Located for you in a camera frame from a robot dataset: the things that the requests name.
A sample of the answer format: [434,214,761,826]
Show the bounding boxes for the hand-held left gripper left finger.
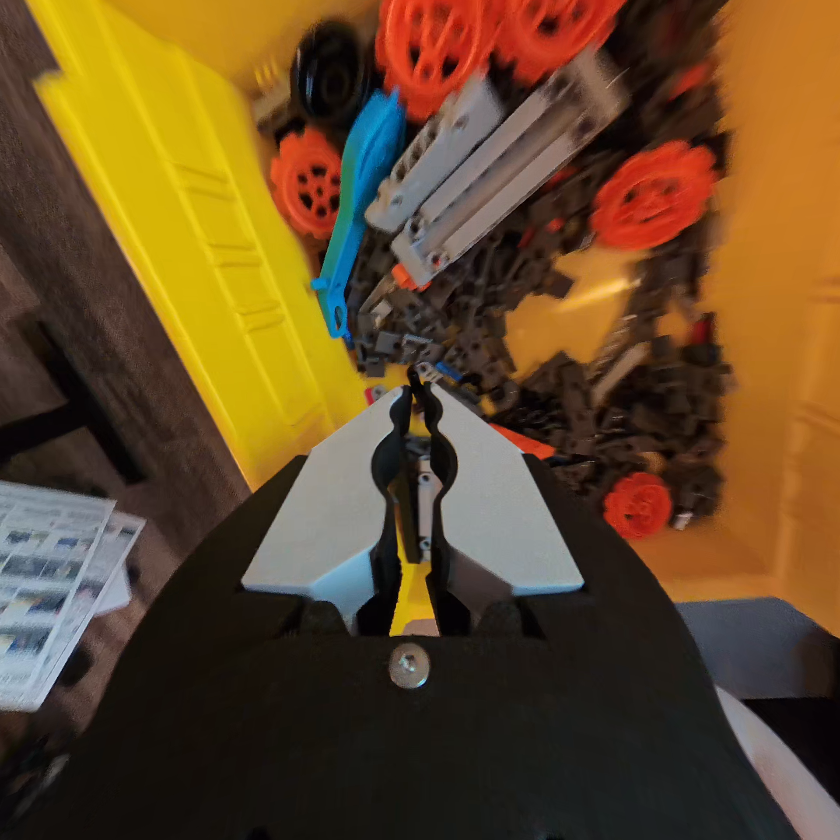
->
[240,386,414,636]

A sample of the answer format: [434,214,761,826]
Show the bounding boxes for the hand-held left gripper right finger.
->
[419,382,586,636]

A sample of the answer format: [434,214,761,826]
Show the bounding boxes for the long black beam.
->
[392,364,431,565]

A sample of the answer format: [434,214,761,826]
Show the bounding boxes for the pile of dark building bricks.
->
[341,0,736,526]

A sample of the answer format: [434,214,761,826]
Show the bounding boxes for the yellow plastic bin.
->
[23,0,840,637]

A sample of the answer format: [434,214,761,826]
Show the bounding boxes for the black desk leg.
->
[0,322,148,487]

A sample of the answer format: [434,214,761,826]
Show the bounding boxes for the light grey connector piece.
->
[415,453,439,559]

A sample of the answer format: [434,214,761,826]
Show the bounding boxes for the orange triangular panel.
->
[489,423,559,460]

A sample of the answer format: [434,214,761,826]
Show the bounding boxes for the orange toothed gear wheel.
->
[269,126,345,240]
[374,0,506,122]
[588,140,719,250]
[602,471,676,540]
[492,0,627,83]

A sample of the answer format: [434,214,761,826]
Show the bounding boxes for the printed paper sheets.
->
[0,481,147,713]

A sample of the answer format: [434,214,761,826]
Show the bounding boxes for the blue brick separator tool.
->
[310,88,408,340]

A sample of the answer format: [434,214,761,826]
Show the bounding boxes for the black toy wheel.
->
[289,20,368,122]

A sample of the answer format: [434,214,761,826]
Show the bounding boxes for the light grey beam frame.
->
[363,46,631,291]

